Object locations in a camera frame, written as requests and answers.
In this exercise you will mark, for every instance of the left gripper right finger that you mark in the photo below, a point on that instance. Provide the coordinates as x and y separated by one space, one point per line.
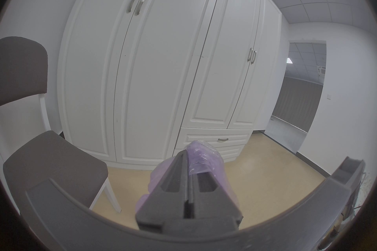
212 199

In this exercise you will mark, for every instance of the white wardrobe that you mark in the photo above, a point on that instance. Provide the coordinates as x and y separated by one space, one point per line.
165 61

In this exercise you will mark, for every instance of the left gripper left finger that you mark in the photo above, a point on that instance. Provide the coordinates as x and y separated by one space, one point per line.
173 185

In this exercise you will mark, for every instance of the purple plastic bag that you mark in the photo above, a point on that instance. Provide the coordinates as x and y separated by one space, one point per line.
212 162

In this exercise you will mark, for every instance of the white chair with grey cushions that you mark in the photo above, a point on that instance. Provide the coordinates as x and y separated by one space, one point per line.
44 161

